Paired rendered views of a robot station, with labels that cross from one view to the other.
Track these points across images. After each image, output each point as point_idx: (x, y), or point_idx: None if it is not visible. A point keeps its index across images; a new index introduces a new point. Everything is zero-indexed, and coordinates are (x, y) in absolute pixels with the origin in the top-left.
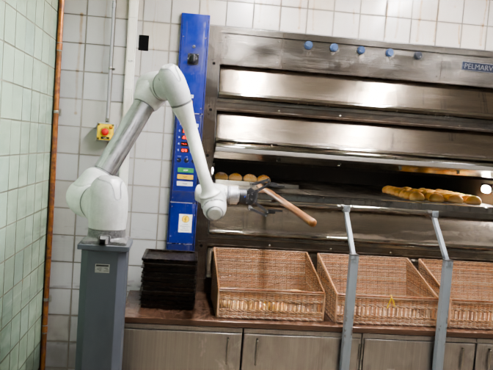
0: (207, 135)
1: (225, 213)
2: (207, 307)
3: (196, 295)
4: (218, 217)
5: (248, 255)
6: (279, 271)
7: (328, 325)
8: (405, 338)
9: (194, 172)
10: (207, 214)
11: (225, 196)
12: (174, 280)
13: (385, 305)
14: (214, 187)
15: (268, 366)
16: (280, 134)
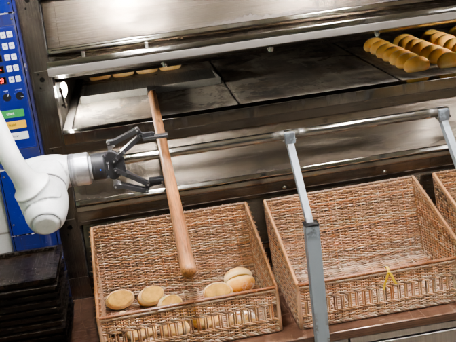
0: (32, 45)
1: None
2: (94, 338)
3: (80, 308)
4: (55, 229)
5: (149, 227)
6: (205, 243)
7: (290, 338)
8: (421, 331)
9: (25, 114)
10: (34, 229)
11: (66, 177)
12: (25, 315)
13: (381, 285)
14: (36, 177)
15: None
16: (159, 17)
